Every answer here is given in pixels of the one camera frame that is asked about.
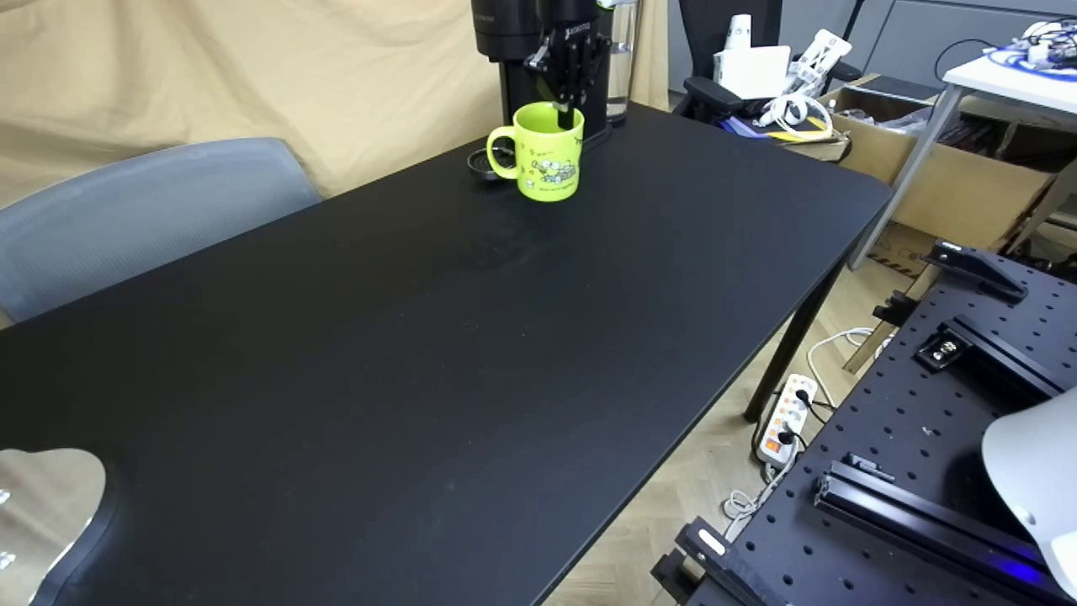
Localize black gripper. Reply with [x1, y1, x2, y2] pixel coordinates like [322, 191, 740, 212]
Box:
[469, 0, 605, 131]

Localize white and yellow cable bundle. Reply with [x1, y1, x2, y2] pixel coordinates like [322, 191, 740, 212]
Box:
[756, 90, 841, 149]

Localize beige cloth backdrop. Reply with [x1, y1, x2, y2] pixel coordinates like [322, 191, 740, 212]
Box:
[0, 0, 673, 212]

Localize grey chair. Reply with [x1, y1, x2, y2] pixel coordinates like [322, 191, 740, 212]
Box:
[0, 136, 325, 326]

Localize black table leg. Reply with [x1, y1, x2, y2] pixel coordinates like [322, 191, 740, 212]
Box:
[745, 261, 847, 427]

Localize green ceramic mug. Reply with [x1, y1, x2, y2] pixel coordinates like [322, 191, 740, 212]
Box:
[481, 97, 588, 206]

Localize black perforated breadboard table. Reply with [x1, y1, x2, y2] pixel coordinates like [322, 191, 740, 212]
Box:
[716, 254, 1077, 606]

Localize black angled bracket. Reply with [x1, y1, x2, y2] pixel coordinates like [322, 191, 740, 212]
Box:
[924, 239, 1030, 310]

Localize white power strip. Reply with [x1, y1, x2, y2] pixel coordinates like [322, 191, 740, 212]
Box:
[755, 370, 825, 473]

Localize black aluminium rail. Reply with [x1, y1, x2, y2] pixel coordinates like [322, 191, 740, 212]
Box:
[811, 454, 1074, 606]

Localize white side table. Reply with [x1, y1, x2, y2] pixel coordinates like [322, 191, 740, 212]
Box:
[847, 50, 1077, 273]

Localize clutter of electronics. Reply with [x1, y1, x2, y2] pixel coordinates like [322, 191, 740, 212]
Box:
[984, 13, 1077, 85]

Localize black chair back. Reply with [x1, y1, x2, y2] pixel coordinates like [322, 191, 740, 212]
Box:
[673, 0, 789, 126]

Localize open brown cardboard box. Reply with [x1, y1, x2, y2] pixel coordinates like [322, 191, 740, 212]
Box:
[832, 76, 1057, 256]

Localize white cables and plugs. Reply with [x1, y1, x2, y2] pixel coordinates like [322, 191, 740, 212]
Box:
[710, 10, 794, 101]

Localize small black square device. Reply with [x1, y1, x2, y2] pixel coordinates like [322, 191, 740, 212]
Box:
[911, 319, 969, 376]

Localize black corner clamp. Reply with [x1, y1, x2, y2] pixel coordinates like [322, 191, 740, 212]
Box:
[650, 511, 770, 606]

